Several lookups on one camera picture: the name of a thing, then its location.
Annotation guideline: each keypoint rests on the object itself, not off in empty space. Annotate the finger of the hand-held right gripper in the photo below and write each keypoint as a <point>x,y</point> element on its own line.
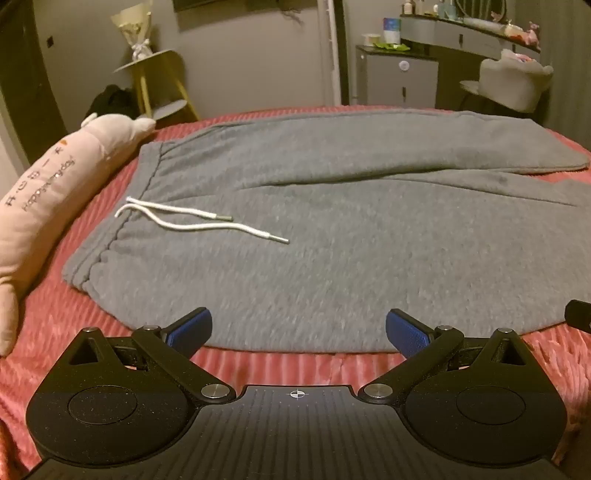
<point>579,316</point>

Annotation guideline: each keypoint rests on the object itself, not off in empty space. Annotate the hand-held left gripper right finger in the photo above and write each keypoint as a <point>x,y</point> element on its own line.
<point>406,331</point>

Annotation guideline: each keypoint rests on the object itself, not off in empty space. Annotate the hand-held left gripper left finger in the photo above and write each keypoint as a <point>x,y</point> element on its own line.
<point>191,330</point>

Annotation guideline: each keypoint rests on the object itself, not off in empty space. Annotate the grey pants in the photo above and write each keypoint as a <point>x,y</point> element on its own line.
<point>323,221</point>

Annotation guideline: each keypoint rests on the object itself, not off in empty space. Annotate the red ribbed blanket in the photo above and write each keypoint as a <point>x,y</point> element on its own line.
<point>46,323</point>

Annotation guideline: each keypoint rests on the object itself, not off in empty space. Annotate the pink plush toy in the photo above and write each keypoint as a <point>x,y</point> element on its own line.
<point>51,194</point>

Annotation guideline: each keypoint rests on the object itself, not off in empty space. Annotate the white fluffy chair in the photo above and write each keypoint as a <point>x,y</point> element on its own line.
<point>512,85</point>

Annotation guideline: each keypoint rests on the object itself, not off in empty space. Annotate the black bag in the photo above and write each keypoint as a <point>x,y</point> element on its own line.
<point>113,101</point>

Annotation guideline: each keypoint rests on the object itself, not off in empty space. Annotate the grey mini fridge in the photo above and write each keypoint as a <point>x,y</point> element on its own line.
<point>397,81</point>

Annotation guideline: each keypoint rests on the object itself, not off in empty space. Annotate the yellow side table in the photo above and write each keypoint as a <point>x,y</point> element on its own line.
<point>159,78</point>

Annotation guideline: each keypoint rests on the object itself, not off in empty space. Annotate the green packet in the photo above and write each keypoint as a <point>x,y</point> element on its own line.
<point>392,46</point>

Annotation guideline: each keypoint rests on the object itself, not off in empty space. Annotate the pink soft toy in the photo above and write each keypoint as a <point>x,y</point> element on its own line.
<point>531,34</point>

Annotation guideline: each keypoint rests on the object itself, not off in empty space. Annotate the white pole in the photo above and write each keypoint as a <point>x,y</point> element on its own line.
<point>333,50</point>

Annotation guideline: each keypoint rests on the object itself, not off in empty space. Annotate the white cup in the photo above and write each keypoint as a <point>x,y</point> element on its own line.
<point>370,39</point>

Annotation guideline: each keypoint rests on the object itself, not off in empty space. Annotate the grey vanity desk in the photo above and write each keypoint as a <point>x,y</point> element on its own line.
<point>461,37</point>

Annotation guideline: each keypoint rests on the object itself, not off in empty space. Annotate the blue and white container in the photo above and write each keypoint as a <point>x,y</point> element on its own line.
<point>391,31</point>

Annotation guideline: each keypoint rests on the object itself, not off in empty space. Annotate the wrapped flower bouquet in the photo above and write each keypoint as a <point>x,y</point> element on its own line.
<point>134,32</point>

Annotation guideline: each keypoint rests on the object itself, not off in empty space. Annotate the dark door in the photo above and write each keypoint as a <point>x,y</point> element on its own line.
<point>23,69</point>

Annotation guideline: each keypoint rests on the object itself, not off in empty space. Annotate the dark wall television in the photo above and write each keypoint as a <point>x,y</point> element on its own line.
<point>231,3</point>

